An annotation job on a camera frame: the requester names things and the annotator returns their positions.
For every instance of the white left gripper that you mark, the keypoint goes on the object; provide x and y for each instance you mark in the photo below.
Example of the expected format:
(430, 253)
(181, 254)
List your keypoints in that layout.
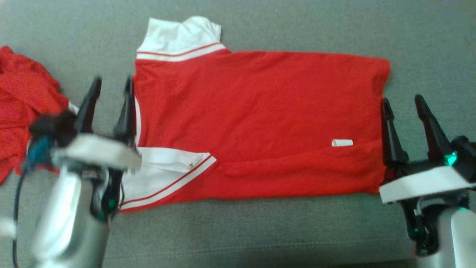
(100, 152)

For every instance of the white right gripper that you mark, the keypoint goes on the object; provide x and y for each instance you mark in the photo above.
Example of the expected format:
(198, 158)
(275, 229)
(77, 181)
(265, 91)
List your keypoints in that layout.
(420, 184)

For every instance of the red shorts with white trim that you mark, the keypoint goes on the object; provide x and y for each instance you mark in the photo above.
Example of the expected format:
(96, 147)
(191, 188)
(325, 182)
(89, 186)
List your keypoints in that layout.
(22, 96)

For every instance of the red shirt with white sleeves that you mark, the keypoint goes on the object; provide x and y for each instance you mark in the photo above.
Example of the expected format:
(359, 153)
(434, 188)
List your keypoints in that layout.
(260, 111)

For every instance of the grey sofa seat cushion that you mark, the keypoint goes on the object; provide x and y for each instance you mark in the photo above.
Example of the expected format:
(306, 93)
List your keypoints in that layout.
(260, 234)

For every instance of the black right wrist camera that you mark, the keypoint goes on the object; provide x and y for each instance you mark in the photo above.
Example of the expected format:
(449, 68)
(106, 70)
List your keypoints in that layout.
(465, 156)

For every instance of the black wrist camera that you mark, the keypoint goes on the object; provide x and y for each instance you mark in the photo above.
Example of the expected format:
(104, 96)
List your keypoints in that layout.
(52, 126)
(465, 156)

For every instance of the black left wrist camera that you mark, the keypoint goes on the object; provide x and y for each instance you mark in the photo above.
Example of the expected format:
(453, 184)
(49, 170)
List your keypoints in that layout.
(52, 126)

